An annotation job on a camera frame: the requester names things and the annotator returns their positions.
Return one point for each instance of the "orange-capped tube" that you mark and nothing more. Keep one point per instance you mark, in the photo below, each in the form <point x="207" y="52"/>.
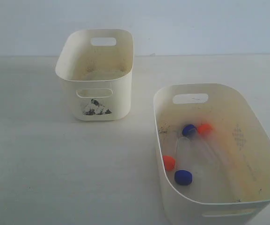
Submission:
<point x="214" y="140"/>
<point x="169" y="151"/>

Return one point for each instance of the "blue-capped tube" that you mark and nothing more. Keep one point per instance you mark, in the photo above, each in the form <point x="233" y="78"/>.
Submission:
<point x="183" y="175"/>
<point x="199" y="146"/>

